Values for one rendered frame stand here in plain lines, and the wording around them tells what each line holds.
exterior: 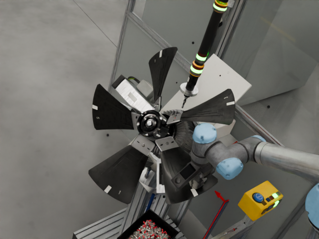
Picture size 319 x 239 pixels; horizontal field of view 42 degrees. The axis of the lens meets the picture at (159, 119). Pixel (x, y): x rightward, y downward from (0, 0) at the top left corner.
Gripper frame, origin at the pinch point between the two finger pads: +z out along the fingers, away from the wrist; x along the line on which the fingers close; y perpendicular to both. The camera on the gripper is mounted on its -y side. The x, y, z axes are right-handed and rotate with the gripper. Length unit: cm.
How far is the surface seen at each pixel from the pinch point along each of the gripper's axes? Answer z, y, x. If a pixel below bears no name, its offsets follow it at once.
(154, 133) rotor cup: -5.6, 0.9, 26.4
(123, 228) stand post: 91, -13, 37
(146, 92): 8, 18, 56
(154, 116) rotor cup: -7.2, 5.4, 32.2
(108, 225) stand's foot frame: 108, -17, 51
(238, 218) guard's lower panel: 98, 49, 3
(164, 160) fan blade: -0.8, -1.6, 15.8
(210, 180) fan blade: 1.6, 8.2, -1.5
